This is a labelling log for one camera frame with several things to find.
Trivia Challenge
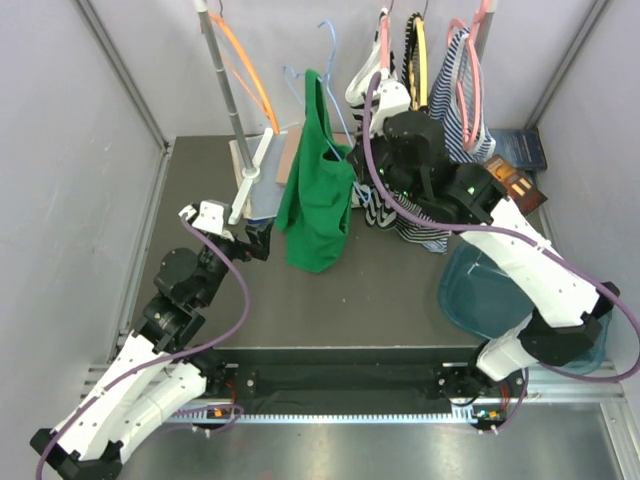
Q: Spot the green tank top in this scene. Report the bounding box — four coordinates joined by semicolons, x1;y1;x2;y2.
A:
275;70;355;274

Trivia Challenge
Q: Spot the light blue wire hanger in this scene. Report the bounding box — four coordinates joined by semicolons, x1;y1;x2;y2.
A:
282;20;372;207

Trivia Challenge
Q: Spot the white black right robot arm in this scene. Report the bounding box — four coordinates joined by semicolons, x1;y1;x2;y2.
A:
353;106;619;396

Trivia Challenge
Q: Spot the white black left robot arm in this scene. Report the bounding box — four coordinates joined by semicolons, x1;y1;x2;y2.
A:
30;218;272;479

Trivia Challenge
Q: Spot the blue white striped tank top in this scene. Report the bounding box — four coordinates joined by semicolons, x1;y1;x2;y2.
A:
429;25;496;164

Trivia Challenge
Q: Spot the wide black white striped top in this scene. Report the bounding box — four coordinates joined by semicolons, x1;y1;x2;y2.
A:
345;28;399;228

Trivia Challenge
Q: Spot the yellow black hanger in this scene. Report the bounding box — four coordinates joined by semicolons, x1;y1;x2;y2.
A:
402;12;428;111

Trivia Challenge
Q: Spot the thin black white striped top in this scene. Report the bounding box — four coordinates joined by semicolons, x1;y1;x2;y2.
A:
389;49;451;256

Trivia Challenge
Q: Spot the pink hanger right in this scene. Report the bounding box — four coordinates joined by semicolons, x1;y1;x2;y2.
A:
447;0;487;153

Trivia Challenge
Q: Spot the pink hanger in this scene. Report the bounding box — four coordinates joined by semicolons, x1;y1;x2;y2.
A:
447;0;487;153
379;6;392;78

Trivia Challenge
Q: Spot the orange plastic hanger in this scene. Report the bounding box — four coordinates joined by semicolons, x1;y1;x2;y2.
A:
209;13;281;134

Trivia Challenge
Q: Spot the pink hanger left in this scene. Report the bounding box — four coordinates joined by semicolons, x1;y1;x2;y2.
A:
379;6;392;78

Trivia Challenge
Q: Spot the blue white folder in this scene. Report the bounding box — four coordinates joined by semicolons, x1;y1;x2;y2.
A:
244;131;287;221

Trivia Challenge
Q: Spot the white rack base foot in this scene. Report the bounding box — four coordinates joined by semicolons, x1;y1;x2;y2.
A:
228;127;274;225

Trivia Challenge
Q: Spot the pink brown notebook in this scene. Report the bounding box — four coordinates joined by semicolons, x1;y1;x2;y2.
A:
276;127;302;185

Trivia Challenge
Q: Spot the dark blue book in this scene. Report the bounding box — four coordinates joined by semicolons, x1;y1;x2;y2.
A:
490;128;548;171

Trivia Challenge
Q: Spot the orange cover book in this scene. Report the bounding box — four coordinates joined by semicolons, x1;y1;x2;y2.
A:
484;155;548;216

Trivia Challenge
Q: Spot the grey rack pole right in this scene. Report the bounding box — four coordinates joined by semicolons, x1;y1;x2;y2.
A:
475;0;499;62

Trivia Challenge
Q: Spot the grey rack pole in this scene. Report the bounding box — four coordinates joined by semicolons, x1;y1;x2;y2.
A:
194;0;257;176
475;0;499;62

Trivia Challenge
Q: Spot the teal transparent plastic basket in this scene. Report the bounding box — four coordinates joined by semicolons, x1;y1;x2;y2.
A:
438;244;613;382

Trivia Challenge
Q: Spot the grey rack pole left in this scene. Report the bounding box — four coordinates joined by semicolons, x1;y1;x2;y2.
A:
194;0;257;176

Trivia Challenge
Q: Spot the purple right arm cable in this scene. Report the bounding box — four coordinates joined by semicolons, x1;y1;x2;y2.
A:
362;72;640;384

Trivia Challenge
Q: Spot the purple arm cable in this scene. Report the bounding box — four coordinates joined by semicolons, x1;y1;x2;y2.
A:
35;215;251;480
362;72;640;384

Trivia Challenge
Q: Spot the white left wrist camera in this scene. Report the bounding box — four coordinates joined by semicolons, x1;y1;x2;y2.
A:
179;200;233;239

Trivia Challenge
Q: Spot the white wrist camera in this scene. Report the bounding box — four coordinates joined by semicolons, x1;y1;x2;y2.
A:
179;200;233;239
368;68;411;138

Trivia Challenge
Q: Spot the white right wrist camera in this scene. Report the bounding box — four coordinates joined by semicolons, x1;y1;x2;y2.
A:
368;68;411;138

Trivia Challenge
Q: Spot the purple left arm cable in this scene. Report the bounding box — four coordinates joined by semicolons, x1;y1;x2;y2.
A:
35;215;251;480

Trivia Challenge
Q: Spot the grey slotted cable duct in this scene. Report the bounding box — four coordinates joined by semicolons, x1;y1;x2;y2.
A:
166;404;478;426

